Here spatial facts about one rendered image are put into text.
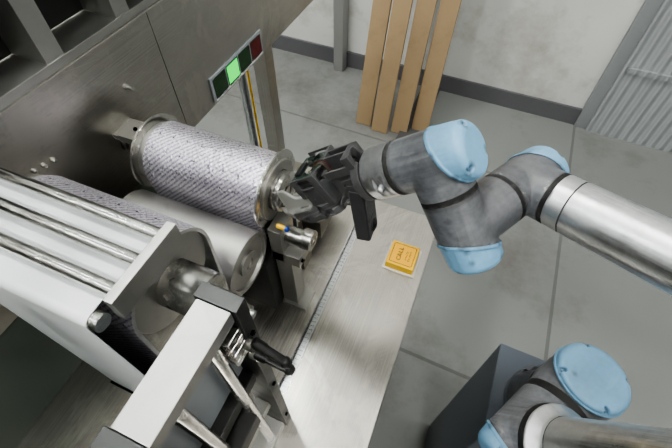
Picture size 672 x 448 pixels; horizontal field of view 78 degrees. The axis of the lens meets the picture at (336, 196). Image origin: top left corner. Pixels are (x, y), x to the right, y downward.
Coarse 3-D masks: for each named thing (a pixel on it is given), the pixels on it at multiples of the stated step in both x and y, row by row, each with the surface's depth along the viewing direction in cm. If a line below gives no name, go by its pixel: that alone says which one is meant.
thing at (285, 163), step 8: (152, 128) 76; (144, 136) 75; (144, 144) 75; (280, 160) 72; (288, 160) 74; (280, 168) 72; (288, 168) 76; (272, 176) 70; (264, 192) 69; (264, 200) 70; (264, 208) 71; (264, 216) 72; (272, 216) 75
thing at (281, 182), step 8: (280, 176) 72; (288, 176) 72; (272, 184) 71; (280, 184) 71; (288, 184) 75; (272, 192) 71; (288, 192) 75; (272, 200) 71; (280, 200) 72; (272, 208) 73; (280, 208) 73
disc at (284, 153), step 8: (280, 152) 71; (288, 152) 74; (272, 160) 69; (272, 168) 70; (264, 176) 68; (264, 184) 69; (256, 192) 68; (256, 200) 68; (256, 208) 69; (256, 216) 70; (264, 224) 74
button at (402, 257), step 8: (392, 248) 105; (400, 248) 105; (408, 248) 105; (416, 248) 105; (392, 256) 103; (400, 256) 103; (408, 256) 103; (416, 256) 103; (392, 264) 102; (400, 264) 102; (408, 264) 102; (408, 272) 102
